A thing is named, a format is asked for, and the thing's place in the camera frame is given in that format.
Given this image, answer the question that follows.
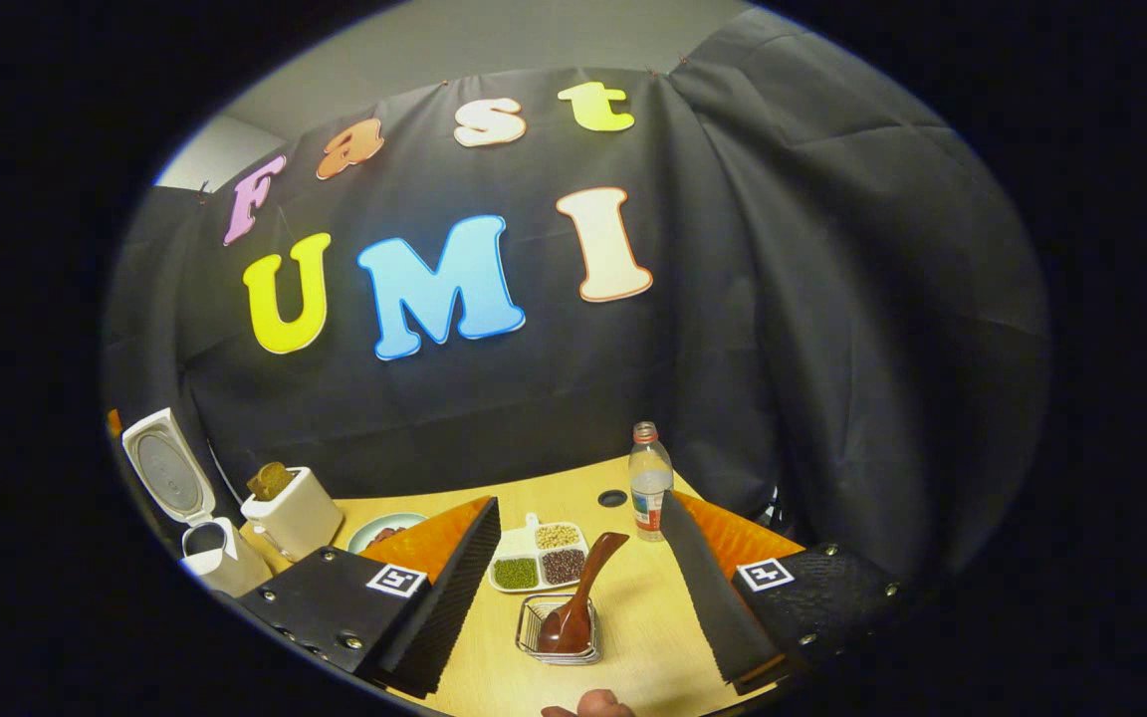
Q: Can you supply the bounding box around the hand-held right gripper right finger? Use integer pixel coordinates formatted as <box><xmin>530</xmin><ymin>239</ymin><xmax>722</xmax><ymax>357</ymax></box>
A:
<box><xmin>660</xmin><ymin>490</ymin><xmax>908</xmax><ymax>695</ymax></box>

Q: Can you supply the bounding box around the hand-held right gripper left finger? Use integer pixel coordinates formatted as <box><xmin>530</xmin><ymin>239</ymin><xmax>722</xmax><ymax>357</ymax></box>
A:
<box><xmin>235</xmin><ymin>496</ymin><xmax>502</xmax><ymax>698</ymax></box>

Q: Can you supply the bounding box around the white rice cooker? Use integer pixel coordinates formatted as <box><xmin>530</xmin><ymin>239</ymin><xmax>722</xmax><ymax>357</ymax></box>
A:
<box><xmin>122</xmin><ymin>408</ymin><xmax>274</xmax><ymax>598</ymax></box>

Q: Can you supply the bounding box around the square wire chopstick holder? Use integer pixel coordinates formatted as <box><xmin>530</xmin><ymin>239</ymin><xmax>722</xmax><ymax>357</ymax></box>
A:
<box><xmin>516</xmin><ymin>594</ymin><xmax>602</xmax><ymax>666</ymax></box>

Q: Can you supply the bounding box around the brown wooden spoon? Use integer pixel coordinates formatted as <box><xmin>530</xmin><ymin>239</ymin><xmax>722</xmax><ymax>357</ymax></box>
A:
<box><xmin>537</xmin><ymin>532</ymin><xmax>630</xmax><ymax>654</ymax></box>

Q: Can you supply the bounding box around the pale green plate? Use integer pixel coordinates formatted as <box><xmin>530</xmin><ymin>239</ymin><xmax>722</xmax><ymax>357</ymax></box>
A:
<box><xmin>346</xmin><ymin>512</ymin><xmax>428</xmax><ymax>555</ymax></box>

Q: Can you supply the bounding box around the white divided dish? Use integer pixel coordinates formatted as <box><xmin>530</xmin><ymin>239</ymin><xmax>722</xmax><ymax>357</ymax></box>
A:
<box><xmin>487</xmin><ymin>513</ymin><xmax>591</xmax><ymax>595</ymax></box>

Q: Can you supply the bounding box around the clear plastic water bottle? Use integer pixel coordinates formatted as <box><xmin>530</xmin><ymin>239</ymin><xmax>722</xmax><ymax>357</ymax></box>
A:
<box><xmin>628</xmin><ymin>421</ymin><xmax>675</xmax><ymax>542</ymax></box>

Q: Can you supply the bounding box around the white toaster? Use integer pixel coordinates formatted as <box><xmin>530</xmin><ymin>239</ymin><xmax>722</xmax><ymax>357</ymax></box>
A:
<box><xmin>240</xmin><ymin>466</ymin><xmax>344</xmax><ymax>564</ymax></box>

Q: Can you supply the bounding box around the brown toast slice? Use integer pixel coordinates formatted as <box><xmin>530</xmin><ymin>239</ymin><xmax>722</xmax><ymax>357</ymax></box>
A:
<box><xmin>247</xmin><ymin>461</ymin><xmax>296</xmax><ymax>502</ymax></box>

